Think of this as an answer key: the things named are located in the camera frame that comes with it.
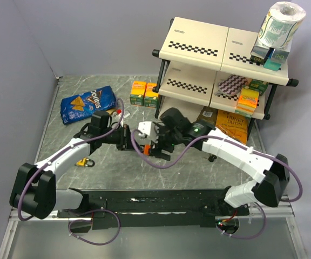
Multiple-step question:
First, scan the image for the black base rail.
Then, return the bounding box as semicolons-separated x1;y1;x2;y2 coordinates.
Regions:
57;189;249;230

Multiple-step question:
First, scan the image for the patterned oven mitt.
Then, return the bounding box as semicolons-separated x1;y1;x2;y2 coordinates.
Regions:
214;75;248;96

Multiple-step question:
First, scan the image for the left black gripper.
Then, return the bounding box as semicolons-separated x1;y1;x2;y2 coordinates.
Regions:
100;124;143;152

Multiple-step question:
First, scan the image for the orange green box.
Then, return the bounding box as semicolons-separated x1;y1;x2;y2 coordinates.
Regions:
130;81;147;106
144;83;159;108

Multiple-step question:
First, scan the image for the orange padlock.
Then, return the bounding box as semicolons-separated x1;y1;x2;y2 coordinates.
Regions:
143;144;152;156

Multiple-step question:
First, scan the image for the right orange green box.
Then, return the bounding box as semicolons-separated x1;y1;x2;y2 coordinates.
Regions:
144;83;159;108

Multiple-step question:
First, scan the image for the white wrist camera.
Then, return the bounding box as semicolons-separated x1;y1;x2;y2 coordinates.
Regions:
112;109;131;127
138;121;159;143

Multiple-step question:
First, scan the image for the orange yellow sponge pack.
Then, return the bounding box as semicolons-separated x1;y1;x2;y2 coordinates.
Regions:
235;88;259;118

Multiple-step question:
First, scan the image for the yellow padlock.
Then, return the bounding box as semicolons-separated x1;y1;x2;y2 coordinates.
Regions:
75;158;95;167

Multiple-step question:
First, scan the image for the blue Doritos bag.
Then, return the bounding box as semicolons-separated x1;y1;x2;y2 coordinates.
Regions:
60;86;116;125

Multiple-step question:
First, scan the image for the beige tiered shelf rack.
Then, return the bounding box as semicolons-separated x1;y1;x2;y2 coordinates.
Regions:
152;17;299;120

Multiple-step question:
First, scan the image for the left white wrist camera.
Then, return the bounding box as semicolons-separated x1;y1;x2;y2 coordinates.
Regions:
112;109;131;127

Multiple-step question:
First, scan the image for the orange Honey Dijon bag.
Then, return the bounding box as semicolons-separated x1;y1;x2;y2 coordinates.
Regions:
215;110;249;144

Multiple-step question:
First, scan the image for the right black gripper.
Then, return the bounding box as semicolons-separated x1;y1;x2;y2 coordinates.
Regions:
148;122;182;161

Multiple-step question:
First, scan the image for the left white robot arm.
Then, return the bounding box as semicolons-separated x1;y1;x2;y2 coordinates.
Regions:
10;112;133;221

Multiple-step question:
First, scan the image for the green box on shelf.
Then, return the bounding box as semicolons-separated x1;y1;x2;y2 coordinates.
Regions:
248;79;269;96

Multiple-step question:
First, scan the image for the brown snack pouch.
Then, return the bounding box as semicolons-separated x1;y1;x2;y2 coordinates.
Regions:
197;106;218;126

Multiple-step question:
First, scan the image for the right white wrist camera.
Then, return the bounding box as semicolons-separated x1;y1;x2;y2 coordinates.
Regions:
138;121;159;143

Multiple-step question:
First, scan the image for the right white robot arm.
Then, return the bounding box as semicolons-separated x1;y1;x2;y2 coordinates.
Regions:
138;108;290;215

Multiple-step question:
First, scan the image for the toilet paper roll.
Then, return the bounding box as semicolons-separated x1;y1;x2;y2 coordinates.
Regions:
258;2;306;49

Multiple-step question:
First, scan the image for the left orange green box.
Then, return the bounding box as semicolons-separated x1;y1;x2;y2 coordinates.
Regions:
130;81;147;106

